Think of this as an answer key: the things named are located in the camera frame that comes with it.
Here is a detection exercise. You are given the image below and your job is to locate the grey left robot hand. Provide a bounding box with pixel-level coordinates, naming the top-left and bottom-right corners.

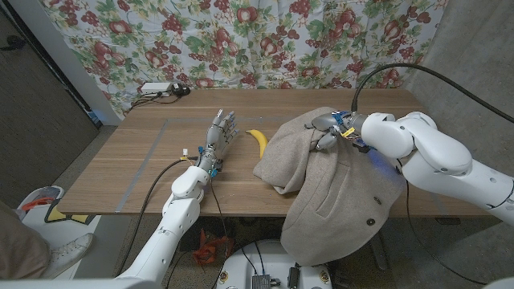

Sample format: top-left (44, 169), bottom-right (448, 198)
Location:
top-left (195, 108), bottom-right (240, 177)

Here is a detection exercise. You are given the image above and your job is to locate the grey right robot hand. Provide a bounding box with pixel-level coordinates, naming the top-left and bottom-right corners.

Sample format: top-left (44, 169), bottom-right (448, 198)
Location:
top-left (304, 110), bottom-right (369, 153)

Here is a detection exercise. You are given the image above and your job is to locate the beige wool coat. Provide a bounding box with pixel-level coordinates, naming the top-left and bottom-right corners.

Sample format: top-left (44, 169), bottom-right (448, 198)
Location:
top-left (252, 106), bottom-right (407, 267)

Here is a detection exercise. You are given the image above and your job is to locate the yellow toy banana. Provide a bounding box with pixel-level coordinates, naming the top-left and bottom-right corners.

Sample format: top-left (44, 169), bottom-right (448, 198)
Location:
top-left (245, 128), bottom-right (269, 161)

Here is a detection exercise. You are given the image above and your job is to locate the white power strip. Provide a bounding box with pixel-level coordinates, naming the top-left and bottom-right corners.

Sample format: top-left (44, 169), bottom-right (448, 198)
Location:
top-left (140, 81), bottom-right (173, 96)

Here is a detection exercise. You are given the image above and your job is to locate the grey tape line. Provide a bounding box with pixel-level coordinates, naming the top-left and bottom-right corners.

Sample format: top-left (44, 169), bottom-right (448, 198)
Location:
top-left (114, 116), bottom-right (290, 214)

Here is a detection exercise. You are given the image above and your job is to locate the floral fruit print backdrop cloth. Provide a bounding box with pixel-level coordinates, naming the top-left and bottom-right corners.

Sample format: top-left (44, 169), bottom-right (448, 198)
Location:
top-left (39, 0), bottom-right (450, 120)

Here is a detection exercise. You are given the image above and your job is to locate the orange plastic bag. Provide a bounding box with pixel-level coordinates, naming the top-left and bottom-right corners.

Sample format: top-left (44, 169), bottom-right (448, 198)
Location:
top-left (192, 228), bottom-right (235, 267)

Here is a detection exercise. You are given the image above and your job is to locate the white robot torso base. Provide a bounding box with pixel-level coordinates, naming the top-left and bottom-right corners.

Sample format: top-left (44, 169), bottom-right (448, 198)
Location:
top-left (216, 239), bottom-right (334, 289)

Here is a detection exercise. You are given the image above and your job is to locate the grey table leg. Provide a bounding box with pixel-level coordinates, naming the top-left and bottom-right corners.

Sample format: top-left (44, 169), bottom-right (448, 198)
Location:
top-left (369, 230), bottom-right (390, 271)

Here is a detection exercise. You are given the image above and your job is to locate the yellow and black dustpan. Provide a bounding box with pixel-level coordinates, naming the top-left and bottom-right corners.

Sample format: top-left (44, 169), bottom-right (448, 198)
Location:
top-left (43, 198), bottom-right (97, 225)

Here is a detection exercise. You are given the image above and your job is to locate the dark brown door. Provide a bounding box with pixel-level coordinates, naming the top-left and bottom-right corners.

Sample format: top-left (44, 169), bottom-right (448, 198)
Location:
top-left (0, 7), bottom-right (101, 210)

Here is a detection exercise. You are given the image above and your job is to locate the white sneaker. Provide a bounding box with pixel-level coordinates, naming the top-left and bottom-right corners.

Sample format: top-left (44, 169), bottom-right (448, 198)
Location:
top-left (39, 232), bottom-right (96, 280)

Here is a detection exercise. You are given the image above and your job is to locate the white bin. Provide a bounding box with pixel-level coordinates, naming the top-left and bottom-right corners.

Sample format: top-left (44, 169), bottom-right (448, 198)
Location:
top-left (16, 185), bottom-right (65, 222)

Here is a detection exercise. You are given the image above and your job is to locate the person's leg in beige trousers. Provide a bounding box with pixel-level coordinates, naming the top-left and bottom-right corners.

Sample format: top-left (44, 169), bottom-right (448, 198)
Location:
top-left (0, 202), bottom-right (51, 280)

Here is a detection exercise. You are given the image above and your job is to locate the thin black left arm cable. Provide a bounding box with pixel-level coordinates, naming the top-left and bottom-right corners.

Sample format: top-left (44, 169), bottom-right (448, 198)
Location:
top-left (209, 178), bottom-right (230, 289)

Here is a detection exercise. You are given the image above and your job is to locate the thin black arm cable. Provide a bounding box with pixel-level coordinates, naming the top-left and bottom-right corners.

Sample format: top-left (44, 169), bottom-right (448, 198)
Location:
top-left (404, 180), bottom-right (489, 286)
top-left (209, 178), bottom-right (230, 289)

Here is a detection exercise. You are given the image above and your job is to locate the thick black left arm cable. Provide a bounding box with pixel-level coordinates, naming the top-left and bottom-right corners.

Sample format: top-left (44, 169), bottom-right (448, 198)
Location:
top-left (116, 156), bottom-right (200, 276)

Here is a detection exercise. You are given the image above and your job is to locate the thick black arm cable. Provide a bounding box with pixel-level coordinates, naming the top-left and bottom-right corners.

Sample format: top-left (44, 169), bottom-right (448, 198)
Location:
top-left (350, 63), bottom-right (514, 124)
top-left (116, 156), bottom-right (200, 276)

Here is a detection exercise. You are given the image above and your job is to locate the black power cable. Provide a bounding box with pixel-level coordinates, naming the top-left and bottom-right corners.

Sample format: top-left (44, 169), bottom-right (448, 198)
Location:
top-left (128, 92), bottom-right (182, 112)

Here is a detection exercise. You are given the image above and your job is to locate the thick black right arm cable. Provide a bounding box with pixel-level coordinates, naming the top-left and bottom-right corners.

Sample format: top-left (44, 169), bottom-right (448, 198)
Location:
top-left (350, 63), bottom-right (514, 124)

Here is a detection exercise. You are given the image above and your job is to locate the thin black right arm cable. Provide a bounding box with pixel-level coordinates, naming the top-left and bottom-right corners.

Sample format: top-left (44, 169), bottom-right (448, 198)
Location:
top-left (404, 180), bottom-right (489, 286)

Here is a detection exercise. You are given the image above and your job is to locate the black door handle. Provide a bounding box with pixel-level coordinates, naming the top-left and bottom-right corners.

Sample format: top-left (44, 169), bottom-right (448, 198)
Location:
top-left (0, 35), bottom-right (26, 51)

